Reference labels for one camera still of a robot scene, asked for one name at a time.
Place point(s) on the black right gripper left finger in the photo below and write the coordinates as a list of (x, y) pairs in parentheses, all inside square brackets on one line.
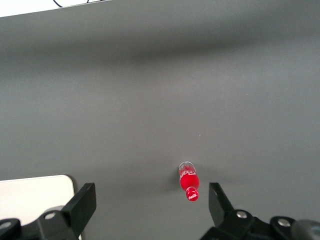
[(77, 207)]

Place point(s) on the dark grey table mat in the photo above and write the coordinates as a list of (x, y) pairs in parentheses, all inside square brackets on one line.
[(160, 100)]

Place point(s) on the red cola bottle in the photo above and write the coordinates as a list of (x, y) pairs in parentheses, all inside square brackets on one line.
[(189, 182)]

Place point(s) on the beige plastic tray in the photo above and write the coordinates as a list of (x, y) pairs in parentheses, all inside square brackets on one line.
[(30, 195)]

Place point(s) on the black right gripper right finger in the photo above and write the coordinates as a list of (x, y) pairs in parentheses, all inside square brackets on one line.
[(220, 207)]

